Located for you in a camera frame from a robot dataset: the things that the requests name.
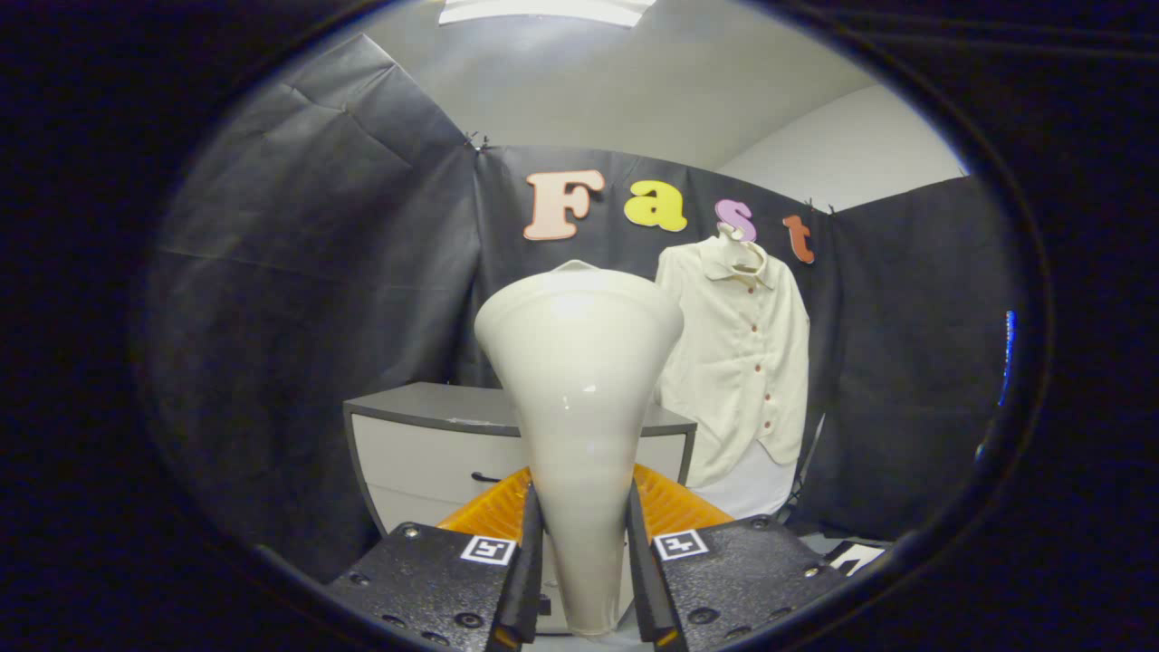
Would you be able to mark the cream button shirt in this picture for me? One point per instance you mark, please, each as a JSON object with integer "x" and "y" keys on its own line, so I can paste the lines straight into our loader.
{"x": 738, "y": 362}

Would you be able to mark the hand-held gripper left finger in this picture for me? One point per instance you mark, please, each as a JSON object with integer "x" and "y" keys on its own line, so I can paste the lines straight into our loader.
{"x": 530, "y": 580}

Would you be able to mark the grey drawer cabinet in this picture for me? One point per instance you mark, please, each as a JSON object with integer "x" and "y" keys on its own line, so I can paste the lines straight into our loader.
{"x": 426, "y": 462}

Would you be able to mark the white printed sheet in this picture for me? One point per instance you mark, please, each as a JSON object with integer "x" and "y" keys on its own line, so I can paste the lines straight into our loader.
{"x": 856, "y": 552}

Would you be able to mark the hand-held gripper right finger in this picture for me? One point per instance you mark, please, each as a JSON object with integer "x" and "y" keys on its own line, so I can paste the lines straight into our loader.
{"x": 643, "y": 589}

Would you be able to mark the white garment steamer head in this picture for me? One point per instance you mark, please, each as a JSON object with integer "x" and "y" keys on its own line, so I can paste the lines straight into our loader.
{"x": 579, "y": 380}

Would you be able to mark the white plastic hanger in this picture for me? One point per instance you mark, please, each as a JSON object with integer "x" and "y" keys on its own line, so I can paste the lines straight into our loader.
{"x": 738, "y": 249}

